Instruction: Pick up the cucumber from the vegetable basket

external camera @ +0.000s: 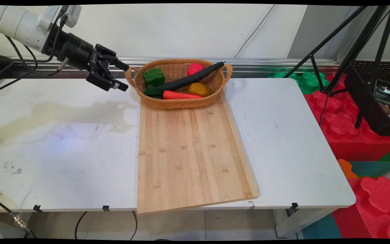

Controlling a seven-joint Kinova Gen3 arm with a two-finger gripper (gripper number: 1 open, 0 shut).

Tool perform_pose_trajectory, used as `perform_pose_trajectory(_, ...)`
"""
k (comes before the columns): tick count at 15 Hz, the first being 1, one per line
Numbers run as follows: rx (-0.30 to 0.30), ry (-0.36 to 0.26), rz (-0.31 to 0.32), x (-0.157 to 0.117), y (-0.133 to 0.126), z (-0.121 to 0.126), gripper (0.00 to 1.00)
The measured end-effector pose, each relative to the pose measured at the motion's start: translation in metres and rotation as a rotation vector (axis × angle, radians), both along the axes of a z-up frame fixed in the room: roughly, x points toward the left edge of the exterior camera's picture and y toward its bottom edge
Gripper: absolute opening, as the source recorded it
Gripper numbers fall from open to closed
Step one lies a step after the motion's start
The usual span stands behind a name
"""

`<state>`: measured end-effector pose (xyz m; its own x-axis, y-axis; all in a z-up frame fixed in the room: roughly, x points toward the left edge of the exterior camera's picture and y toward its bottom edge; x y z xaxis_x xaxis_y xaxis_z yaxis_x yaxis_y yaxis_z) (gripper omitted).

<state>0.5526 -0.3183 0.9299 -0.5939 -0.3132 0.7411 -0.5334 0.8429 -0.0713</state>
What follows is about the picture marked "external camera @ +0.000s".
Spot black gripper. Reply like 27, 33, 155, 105
42, 25, 130, 92

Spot dark green toy cucumber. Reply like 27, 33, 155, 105
154, 61, 226, 92

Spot green toy bell pepper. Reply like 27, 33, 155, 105
143, 68, 166, 86

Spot dark green toy vegetable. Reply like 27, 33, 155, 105
144, 85, 164, 99

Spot orange toy carrot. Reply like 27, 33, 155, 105
162, 90, 204, 100

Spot red toy bell pepper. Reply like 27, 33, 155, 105
187, 63, 205, 77

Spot yellow toy bell pepper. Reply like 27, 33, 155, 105
189, 83, 212, 98

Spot bamboo cutting board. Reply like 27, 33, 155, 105
136, 94, 259, 215

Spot green foam block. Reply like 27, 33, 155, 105
272, 70, 331, 95

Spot large red foam block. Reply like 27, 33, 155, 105
303, 73, 390, 162

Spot white table leg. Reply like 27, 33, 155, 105
272, 207, 335, 239

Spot orange foam piece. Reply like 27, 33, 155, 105
338, 159, 359, 179

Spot black smartphone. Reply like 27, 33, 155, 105
373, 79, 390, 105

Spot teal foam mat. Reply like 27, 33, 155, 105
350, 161, 390, 178

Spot red foam block flower studs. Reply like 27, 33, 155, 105
332, 176, 390, 239

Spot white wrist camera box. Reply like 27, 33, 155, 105
59, 5, 82, 28

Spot woven wicker basket with handles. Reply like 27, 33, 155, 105
125, 58, 233, 109

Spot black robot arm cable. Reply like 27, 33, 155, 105
0, 14, 67, 93

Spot aluminium wall rail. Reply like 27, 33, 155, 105
0, 56, 340, 79

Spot black cable under table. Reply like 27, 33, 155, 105
74, 211, 138, 241

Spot cable with metal connector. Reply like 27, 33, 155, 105
0, 194, 37, 238

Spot black camera tripod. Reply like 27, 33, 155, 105
283, 5, 390, 129

